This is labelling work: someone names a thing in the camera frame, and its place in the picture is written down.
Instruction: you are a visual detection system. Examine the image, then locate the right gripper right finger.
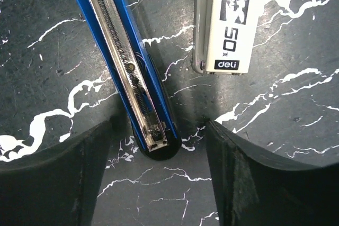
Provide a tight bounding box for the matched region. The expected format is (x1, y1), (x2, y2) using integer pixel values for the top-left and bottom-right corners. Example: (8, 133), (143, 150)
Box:
(205, 121), (338, 225)

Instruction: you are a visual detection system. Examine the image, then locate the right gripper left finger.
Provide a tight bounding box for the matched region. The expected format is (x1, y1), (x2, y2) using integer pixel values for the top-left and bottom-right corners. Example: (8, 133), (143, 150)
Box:
(1, 121), (113, 225)

